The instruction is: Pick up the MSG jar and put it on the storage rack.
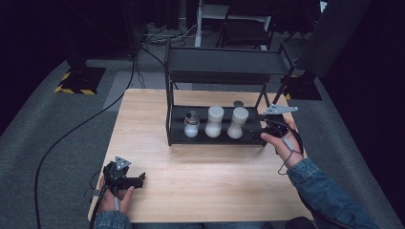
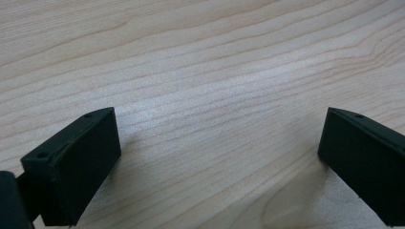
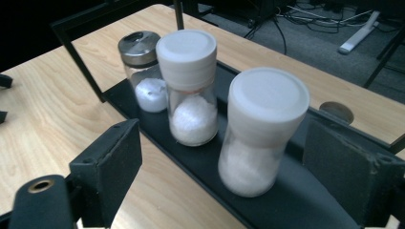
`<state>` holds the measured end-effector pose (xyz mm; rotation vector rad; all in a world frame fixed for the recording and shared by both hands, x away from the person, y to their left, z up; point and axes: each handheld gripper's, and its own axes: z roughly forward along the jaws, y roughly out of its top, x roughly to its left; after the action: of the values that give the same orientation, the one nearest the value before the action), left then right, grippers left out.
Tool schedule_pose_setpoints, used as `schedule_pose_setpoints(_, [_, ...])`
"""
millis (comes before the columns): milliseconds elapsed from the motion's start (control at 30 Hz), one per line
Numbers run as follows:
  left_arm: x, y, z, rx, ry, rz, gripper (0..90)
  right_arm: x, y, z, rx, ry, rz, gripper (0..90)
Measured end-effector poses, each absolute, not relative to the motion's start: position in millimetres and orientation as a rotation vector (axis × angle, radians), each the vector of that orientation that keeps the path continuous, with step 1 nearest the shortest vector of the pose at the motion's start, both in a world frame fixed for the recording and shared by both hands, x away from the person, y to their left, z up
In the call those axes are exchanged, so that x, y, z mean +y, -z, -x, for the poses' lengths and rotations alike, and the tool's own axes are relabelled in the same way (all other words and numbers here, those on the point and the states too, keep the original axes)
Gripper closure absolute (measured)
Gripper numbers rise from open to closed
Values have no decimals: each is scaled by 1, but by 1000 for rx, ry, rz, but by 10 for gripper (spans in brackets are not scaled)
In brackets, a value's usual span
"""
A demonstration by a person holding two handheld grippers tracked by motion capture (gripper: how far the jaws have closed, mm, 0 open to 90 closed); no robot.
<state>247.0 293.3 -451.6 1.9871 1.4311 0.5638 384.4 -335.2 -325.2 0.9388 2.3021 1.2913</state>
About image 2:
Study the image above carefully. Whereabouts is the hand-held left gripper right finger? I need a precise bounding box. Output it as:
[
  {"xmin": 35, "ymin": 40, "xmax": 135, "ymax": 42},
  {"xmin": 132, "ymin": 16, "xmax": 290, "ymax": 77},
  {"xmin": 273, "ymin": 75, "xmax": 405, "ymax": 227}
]
[{"xmin": 316, "ymin": 106, "xmax": 405, "ymax": 228}]

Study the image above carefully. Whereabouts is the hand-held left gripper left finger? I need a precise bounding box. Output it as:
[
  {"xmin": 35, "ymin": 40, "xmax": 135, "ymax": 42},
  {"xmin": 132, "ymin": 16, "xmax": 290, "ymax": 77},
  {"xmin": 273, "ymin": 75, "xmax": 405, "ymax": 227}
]
[{"xmin": 20, "ymin": 106, "xmax": 122, "ymax": 228}]

